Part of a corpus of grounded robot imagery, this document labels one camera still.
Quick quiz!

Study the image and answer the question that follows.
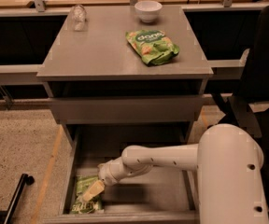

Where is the green jalapeno chip bag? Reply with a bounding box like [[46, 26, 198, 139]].
[[70, 175, 102, 214]]

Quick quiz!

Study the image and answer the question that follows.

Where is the grey drawer cabinet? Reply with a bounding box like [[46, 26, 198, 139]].
[[35, 5, 214, 224]]

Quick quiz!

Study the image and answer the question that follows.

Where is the white ceramic bowl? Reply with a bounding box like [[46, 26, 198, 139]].
[[134, 0, 163, 22]]

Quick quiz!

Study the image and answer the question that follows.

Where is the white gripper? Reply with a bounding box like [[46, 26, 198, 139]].
[[82, 160, 122, 202]]

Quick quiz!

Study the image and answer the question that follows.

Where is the black metal stand leg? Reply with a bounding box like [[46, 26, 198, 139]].
[[0, 174, 35, 224]]

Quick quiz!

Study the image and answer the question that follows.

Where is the closed grey top drawer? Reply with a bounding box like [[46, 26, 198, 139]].
[[50, 95, 203, 124]]

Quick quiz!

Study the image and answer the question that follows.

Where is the black office chair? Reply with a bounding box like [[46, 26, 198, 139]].
[[213, 6, 269, 216]]

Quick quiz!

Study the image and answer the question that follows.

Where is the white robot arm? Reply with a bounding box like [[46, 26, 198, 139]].
[[82, 124, 269, 224]]

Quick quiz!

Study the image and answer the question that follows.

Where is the open grey middle drawer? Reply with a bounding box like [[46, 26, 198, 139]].
[[44, 123, 200, 224]]

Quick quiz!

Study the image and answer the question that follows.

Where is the green snack bag on counter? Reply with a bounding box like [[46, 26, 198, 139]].
[[125, 30, 179, 66]]

